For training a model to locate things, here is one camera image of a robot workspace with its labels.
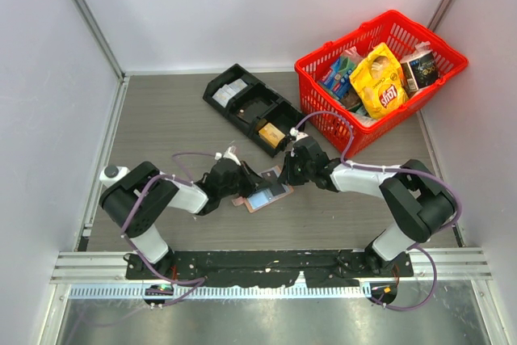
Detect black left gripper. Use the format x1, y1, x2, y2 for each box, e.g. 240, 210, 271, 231
219, 161, 272, 199

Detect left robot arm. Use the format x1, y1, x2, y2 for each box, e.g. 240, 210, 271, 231
99, 158, 271, 279

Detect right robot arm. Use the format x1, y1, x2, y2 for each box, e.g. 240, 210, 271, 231
279, 137, 460, 276

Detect gold card in tray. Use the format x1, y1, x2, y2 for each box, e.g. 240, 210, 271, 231
258, 122, 285, 148

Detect white cards in tray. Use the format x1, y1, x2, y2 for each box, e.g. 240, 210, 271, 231
212, 78, 248, 107

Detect black compartment tray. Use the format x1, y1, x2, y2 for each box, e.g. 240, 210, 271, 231
203, 64, 304, 157

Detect white clear plastic packet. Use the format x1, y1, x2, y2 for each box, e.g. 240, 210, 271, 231
357, 115, 378, 128

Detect dark brown packet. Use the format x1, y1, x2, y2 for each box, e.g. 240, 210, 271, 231
339, 88, 362, 111

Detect blue sponge pack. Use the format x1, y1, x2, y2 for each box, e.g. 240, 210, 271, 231
317, 56, 355, 100

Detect red plastic shopping basket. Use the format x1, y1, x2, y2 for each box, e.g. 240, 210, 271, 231
295, 10, 469, 158

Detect yellow chips bag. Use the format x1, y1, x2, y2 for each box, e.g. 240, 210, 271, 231
350, 42, 409, 120

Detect white box device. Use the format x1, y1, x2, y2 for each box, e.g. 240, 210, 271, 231
99, 165, 130, 187

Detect black round can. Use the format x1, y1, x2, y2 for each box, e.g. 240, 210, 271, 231
400, 49, 439, 96

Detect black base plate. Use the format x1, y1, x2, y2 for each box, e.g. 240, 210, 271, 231
124, 250, 414, 288

